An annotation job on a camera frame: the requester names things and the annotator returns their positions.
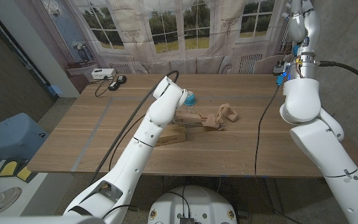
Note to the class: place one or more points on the long wooden bar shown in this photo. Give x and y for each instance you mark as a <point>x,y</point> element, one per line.
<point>188,118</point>

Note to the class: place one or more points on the yellow and black floor marker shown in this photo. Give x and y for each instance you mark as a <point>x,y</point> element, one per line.
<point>11,169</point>

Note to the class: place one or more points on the brown cardboard package box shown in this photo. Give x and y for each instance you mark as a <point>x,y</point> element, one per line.
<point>172,135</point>

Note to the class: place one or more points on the blue grey plastic bin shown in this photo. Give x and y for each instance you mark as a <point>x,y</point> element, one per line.
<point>8,137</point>

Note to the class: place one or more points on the white robot head rim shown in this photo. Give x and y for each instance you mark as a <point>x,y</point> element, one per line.
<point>42,220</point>

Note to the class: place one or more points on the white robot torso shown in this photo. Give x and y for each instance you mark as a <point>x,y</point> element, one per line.
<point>194,202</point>

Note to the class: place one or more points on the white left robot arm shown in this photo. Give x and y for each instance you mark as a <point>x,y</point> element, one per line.
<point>135,161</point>

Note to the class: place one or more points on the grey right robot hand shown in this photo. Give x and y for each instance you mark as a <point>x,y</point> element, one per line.
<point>303,26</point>

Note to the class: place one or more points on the white power strip box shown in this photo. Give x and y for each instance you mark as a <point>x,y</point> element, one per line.
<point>102,73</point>

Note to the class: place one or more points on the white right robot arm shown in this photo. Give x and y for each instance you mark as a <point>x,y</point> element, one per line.
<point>315,133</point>

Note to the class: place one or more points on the printed window room backdrop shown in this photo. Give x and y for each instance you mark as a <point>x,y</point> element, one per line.
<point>166,18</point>

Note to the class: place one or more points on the small blue plastic cup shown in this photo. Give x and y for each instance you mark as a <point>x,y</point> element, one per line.
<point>190,99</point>

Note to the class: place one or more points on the black power adapter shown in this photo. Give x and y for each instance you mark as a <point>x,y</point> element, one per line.
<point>122,79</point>
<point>114,86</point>

